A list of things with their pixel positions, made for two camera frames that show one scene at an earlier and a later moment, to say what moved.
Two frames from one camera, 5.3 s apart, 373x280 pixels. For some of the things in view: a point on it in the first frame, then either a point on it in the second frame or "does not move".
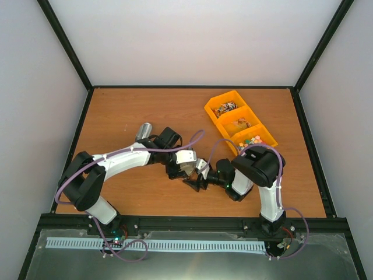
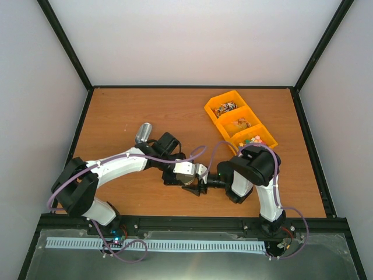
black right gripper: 195,185 does not move
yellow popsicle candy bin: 238,121 does not move
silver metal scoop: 144,131 does not move
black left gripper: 173,172 -> 170,180
